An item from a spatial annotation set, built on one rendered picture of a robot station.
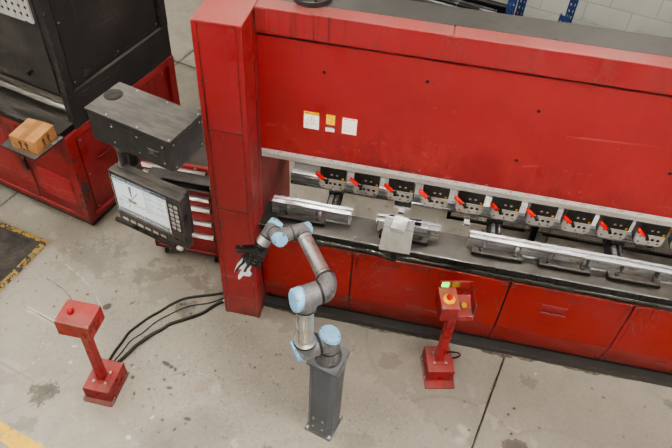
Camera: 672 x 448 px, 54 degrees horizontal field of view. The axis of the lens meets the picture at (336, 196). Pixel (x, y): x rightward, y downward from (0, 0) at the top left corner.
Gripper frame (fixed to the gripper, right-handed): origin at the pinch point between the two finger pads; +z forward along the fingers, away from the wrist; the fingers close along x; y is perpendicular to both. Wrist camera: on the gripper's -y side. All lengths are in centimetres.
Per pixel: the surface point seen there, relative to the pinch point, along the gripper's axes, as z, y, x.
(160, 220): -2.0, -42.8, 21.0
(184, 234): -3.9, -32.4, 10.4
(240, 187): -34, -5, 43
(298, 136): -76, 2, 33
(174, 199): -19, -50, 5
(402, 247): -57, 80, -3
